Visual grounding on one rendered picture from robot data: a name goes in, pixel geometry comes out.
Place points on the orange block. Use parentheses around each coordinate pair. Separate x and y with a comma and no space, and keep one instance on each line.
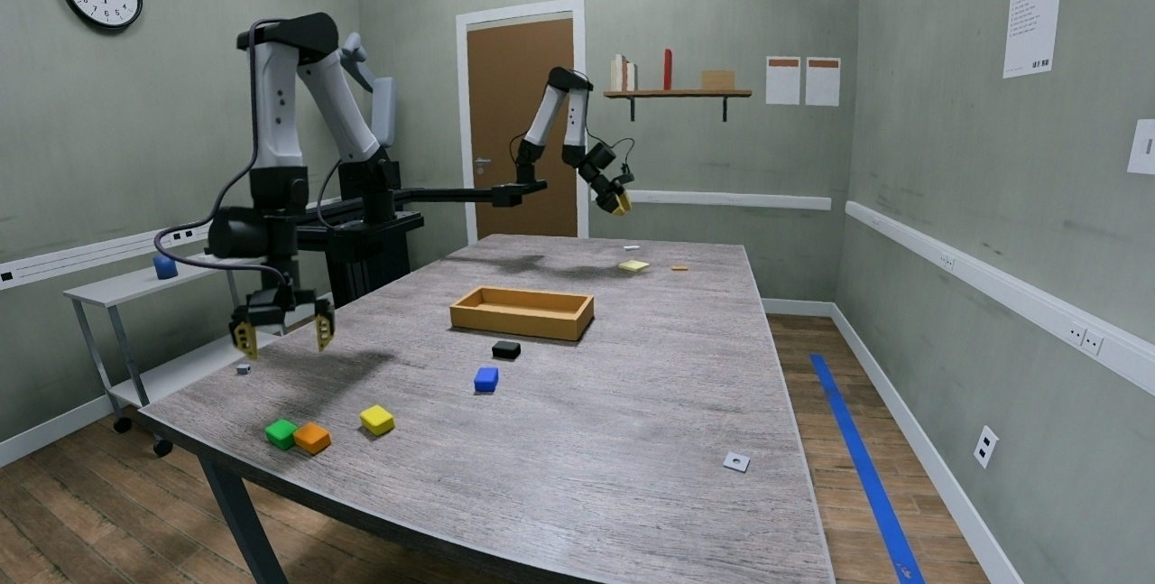
(312,438)

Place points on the blue block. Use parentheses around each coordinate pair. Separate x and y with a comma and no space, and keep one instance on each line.
(486,379)

